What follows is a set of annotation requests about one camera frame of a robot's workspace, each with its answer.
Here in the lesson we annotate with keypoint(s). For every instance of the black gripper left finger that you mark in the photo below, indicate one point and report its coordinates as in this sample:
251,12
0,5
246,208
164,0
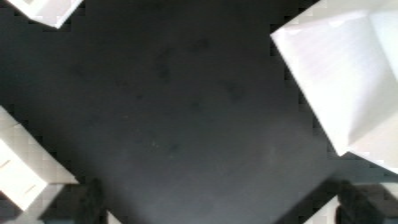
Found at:
77,207

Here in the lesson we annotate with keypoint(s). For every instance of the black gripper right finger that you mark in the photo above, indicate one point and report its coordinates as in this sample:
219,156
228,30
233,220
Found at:
368,204

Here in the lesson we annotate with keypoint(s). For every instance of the white front drawer box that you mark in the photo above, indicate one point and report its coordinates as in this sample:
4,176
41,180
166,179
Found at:
31,170

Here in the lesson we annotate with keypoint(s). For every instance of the white drawer box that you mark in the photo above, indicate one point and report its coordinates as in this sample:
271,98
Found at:
47,11
31,170

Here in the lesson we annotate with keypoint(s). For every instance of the white drawer cabinet frame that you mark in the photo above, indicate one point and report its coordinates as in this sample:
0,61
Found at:
338,46

